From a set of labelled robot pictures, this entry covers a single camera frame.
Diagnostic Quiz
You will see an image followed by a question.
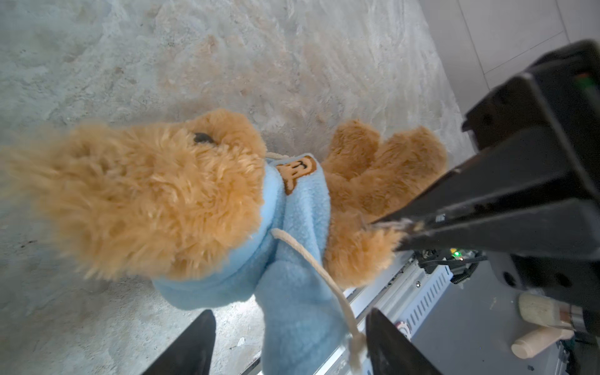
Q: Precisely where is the right circuit board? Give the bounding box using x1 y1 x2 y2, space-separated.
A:
414 248 488 284

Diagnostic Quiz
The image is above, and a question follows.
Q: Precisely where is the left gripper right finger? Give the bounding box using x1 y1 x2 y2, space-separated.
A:
366 309 441 375

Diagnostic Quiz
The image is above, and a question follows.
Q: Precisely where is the brown teddy bear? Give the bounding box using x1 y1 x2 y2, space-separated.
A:
1 109 447 288

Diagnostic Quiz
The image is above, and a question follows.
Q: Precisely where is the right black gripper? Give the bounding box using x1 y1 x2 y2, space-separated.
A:
377 40 599 309

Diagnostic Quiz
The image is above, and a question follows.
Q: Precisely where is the aluminium mounting rail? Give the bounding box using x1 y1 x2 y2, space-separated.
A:
243 250 453 375

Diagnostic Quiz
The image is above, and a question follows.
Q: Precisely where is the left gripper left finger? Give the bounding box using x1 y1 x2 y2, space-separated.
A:
143 309 217 375

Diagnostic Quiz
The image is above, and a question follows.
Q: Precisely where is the white round knob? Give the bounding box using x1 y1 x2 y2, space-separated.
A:
395 320 412 341

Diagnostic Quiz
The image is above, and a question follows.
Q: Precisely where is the light blue bear hoodie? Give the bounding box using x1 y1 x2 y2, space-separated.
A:
153 154 348 374

